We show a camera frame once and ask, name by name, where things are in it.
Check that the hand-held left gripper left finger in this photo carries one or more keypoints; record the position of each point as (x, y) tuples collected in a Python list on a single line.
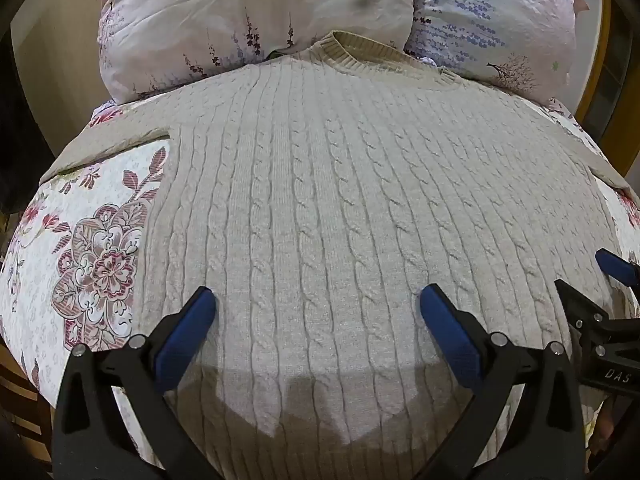
[(186, 332)]

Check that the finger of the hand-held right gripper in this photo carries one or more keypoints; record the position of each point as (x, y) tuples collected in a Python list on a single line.
[(616, 266), (580, 305)]

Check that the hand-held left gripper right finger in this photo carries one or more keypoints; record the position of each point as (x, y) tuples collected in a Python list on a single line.
[(446, 337)]

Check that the floral bedsheet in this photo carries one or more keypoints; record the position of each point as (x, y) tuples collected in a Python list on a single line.
[(75, 240)]

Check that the pink floral pillow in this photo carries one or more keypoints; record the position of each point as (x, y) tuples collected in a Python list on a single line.
[(495, 20), (240, 15)]

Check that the yellow wooden bed frame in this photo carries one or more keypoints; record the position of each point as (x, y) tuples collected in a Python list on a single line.
[(597, 55)]

